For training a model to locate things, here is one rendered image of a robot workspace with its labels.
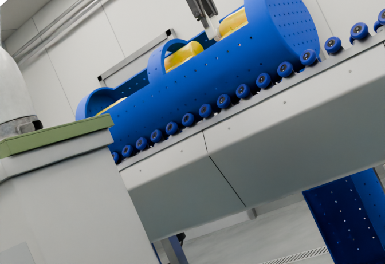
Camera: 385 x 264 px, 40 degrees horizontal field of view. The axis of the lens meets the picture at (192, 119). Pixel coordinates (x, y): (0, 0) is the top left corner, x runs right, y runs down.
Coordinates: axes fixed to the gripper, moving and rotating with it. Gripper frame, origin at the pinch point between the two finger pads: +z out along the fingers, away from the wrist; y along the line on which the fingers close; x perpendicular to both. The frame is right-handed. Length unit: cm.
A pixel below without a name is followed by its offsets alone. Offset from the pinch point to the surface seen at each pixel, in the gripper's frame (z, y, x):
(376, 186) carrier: 73, 47, -8
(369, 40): 27, -11, -45
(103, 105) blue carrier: 2, 3, 61
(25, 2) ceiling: -220, 281, 385
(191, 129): 26.6, -11.1, 15.9
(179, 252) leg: 66, 7, 59
